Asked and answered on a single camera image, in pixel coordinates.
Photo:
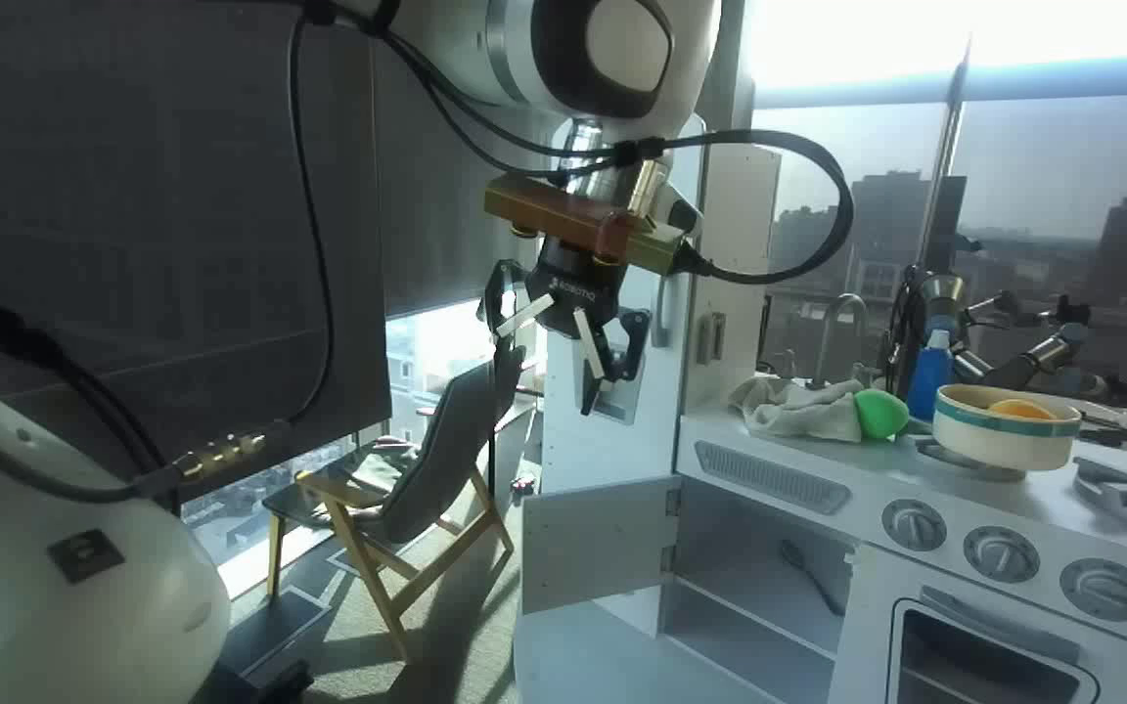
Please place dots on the white bowl teal rim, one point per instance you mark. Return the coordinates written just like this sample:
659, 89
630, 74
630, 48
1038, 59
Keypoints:
1000, 439

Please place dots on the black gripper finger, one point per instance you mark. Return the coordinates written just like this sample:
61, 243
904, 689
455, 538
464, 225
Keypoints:
507, 315
625, 355

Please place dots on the white toy oven door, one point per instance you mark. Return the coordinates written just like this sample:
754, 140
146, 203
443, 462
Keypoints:
981, 659

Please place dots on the yellow toy food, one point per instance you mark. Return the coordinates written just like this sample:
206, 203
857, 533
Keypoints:
1021, 409

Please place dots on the dark grey roller blind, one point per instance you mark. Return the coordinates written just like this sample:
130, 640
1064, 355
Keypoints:
446, 219
136, 198

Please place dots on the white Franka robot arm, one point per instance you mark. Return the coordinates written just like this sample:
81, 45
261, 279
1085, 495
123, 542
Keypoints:
57, 610

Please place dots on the wooden chair grey fabric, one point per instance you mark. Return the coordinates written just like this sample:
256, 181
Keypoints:
439, 453

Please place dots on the grey round stove knob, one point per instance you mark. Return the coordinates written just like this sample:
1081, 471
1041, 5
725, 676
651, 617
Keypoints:
1003, 551
1105, 587
912, 526

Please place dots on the white crumpled cloth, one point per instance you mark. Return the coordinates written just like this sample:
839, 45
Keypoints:
799, 409

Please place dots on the white toy kitchen body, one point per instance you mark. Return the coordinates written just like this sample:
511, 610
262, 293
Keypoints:
771, 521

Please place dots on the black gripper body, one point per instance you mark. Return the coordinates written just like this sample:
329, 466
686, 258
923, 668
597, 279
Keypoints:
582, 279

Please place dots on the blue plastic bottle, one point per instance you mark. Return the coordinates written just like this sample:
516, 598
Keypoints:
930, 372

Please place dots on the white sink cabinet door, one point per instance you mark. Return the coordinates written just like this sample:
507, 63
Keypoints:
597, 543

